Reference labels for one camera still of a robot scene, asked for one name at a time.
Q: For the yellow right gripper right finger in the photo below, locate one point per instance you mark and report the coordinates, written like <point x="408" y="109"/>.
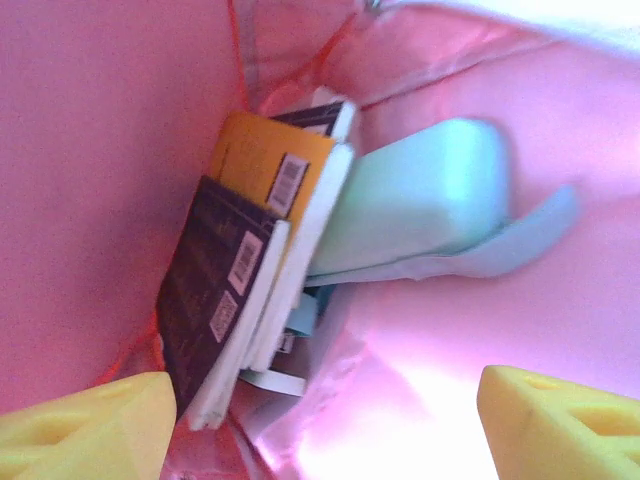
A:
<point x="525" y="425"/>

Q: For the pink school backpack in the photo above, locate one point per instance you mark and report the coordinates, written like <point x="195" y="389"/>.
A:
<point x="100" y="200"/>

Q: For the dark blue paperback book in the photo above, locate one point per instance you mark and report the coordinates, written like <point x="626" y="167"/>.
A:
<point x="315" y="117"/>
<point x="200" y="300"/>

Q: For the yellow paperback book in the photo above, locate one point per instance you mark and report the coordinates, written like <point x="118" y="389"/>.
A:
<point x="260" y="155"/>

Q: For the white light-blue notebook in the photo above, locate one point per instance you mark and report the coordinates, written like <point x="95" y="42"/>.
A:
<point x="525" y="240"/>

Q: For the light blue bar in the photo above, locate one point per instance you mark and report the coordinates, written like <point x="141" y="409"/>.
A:
<point x="305" y="320"/>

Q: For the mint green pencil case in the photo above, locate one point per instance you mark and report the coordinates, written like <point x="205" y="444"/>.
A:
<point x="415" y="200"/>

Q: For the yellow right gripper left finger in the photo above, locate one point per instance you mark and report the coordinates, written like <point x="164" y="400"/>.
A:
<point x="90" y="435"/>

